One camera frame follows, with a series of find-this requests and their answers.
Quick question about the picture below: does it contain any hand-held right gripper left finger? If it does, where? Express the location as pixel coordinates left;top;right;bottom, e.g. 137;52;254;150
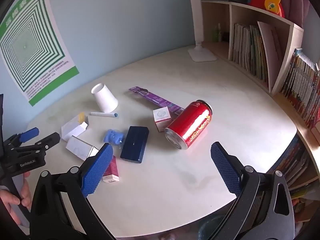
27;142;118;240

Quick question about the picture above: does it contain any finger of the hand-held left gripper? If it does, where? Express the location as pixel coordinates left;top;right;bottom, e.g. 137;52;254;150
5;127;40;147
14;132;61;157

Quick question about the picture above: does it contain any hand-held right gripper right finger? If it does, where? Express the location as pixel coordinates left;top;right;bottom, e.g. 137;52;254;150
207;142;295;240

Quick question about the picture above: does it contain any maroon carton box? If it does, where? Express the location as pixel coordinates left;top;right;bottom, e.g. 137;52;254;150
102;155;120;183

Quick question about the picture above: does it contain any white marker with blue cap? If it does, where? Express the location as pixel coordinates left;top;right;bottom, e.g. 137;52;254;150
90;111;119;118

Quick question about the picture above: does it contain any person's left hand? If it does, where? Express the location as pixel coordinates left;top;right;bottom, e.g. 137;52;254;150
0;173;32;226

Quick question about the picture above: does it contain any open white box yellow flap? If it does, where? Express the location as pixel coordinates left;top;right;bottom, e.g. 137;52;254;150
61;112;89;142

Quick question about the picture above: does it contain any white carton box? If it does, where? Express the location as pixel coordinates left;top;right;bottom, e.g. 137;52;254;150
66;135;99;161

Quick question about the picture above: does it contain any blue putty in clear bag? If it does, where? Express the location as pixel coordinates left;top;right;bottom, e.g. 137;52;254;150
103;128;126;146

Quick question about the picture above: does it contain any dark blue case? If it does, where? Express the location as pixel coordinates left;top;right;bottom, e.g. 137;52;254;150
120;125;150;164

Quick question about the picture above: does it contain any red drink can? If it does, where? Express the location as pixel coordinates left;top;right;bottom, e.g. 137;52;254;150
164;100;213;150

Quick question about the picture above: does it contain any stack of books under shelf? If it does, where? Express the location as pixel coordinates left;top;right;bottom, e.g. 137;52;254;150
273;134;313;189

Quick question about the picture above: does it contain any white paper cup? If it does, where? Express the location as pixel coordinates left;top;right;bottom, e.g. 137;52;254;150
91;83;119;113

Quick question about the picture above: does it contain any small white and red box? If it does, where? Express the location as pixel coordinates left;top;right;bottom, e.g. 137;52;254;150
153;106;173;133

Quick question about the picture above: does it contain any purple toothbrush package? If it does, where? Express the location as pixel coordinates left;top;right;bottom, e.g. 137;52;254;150
128;86;185;116

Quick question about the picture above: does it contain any row of colourful books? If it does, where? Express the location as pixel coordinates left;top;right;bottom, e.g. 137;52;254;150
278;47;320;132

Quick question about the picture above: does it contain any row of thin books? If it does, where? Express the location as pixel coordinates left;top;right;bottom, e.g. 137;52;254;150
229;23;269;83

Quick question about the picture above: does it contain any wooden bookshelf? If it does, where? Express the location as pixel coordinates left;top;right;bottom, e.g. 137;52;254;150
200;0;320;205

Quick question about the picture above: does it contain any small green bottle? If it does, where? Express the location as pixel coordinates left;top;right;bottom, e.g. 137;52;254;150
212;23;223;43

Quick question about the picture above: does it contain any white desk lamp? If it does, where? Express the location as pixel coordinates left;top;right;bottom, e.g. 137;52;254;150
188;0;218;62

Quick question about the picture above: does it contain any red toy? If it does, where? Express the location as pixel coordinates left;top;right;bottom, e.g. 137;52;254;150
247;0;286;18

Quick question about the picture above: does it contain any green striped wall poster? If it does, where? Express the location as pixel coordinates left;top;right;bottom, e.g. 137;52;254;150
0;0;80;107

